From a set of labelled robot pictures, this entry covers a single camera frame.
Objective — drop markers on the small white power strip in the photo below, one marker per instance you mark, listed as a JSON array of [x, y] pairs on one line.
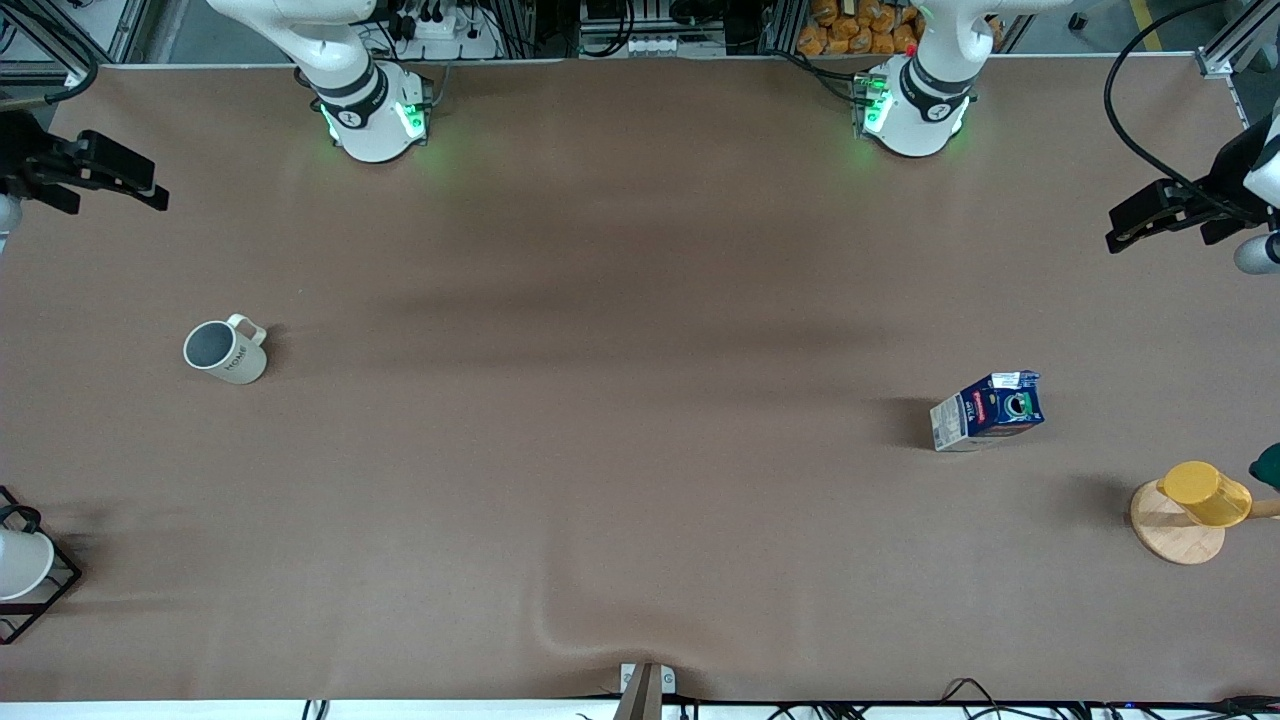
[[652, 45]]

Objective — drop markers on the round wooden board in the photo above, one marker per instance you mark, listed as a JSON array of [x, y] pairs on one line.
[[1170, 535]]

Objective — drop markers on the bag of orange buns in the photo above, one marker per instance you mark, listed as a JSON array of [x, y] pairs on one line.
[[860, 25]]

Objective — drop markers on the white cup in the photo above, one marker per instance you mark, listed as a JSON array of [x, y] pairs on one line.
[[20, 565]]

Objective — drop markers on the dark green object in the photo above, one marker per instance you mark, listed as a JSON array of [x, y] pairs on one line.
[[1268, 468]]

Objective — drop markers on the off-white ceramic mug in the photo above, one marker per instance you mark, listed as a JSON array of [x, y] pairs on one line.
[[228, 352]]

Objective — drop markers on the yellow plastic cup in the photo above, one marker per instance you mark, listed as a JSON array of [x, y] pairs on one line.
[[1205, 495]]

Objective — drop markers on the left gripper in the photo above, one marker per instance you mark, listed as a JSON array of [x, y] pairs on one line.
[[1232, 172]]

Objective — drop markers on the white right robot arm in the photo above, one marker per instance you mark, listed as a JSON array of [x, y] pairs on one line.
[[365, 110]]

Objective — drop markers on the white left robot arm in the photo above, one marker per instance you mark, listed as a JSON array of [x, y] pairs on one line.
[[915, 110]]

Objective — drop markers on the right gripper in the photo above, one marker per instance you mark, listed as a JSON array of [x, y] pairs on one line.
[[20, 152]]

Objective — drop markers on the aluminium frame profile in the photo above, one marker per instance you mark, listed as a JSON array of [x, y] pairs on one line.
[[120, 30], [1225, 50]]

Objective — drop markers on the blue white milk carton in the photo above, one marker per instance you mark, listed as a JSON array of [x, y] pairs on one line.
[[985, 412]]

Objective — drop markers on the grey metal mount bracket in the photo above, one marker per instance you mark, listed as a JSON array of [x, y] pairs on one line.
[[646, 690]]

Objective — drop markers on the brown table cover sheet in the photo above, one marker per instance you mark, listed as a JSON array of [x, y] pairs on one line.
[[640, 450]]

